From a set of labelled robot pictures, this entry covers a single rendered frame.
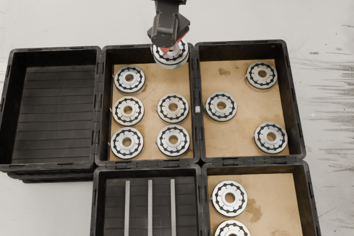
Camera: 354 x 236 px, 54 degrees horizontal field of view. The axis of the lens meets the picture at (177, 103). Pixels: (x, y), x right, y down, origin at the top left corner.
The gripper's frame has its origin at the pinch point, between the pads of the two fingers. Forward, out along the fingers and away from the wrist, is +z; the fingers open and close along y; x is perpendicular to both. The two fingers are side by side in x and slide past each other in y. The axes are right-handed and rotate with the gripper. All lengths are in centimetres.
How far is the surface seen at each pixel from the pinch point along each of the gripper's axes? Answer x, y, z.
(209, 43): -3.0, 14.5, 12.4
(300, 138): -43.2, 8.4, 12.5
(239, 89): -18.7, 13.1, 22.4
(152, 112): -3.1, -13.0, 22.1
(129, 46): 15.4, -3.8, 12.4
